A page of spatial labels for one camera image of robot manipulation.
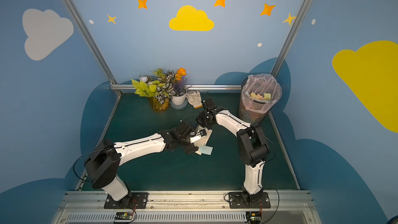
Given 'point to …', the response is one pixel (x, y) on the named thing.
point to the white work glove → (194, 98)
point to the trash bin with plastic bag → (258, 92)
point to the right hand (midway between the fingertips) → (198, 120)
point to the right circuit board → (254, 217)
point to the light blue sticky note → (205, 150)
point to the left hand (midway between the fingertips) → (194, 136)
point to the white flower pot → (179, 102)
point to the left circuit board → (124, 215)
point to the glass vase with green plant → (159, 87)
